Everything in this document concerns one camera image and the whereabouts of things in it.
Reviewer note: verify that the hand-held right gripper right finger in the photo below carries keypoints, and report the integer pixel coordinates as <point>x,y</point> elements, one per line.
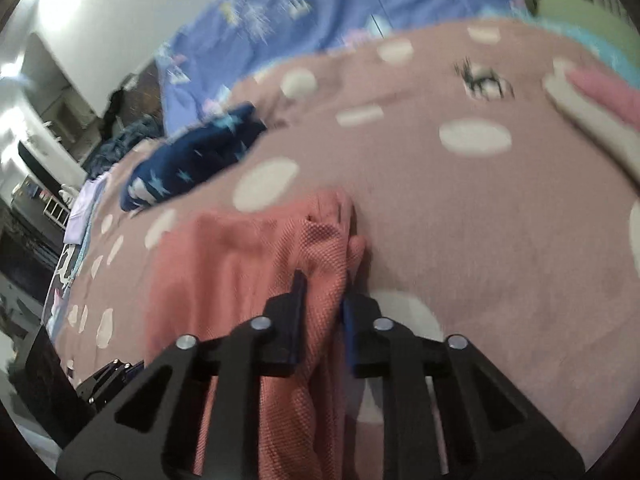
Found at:
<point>349,332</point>

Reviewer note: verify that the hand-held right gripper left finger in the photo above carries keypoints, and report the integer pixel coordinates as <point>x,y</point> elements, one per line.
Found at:
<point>298,310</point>

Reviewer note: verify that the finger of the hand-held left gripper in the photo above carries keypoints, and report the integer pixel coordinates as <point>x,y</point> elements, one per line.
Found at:
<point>112,380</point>

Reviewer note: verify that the pink small garment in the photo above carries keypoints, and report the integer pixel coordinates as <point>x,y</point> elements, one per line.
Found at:
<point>240,270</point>

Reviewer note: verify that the dark clothes pile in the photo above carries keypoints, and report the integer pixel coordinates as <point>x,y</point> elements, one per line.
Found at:
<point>125,135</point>

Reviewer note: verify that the brown polka dot blanket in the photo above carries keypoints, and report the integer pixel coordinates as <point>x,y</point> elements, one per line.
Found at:
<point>425,185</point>

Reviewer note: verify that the lilac cloth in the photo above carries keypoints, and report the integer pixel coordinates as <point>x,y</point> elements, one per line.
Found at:
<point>85,210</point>

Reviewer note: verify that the navy star print cloth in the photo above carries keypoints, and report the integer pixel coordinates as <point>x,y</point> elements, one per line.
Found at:
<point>190,160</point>

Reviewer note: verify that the blue printed bedsheet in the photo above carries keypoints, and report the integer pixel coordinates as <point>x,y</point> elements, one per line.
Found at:
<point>325,5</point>

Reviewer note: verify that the green pillow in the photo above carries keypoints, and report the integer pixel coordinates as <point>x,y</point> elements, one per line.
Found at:
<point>585,15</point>

